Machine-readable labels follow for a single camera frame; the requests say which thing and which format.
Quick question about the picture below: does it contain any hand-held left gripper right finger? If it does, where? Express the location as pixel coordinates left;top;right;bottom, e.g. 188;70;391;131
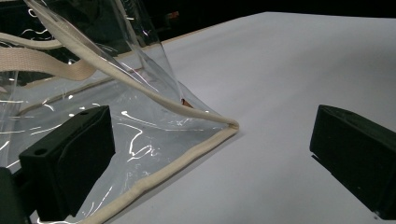
309;104;396;220

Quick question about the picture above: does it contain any clear plastic bag beige trim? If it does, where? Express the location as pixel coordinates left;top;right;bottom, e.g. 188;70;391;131
0;0;240;224

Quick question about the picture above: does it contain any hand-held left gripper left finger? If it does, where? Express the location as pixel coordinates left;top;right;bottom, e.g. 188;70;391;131
18;105;117;222

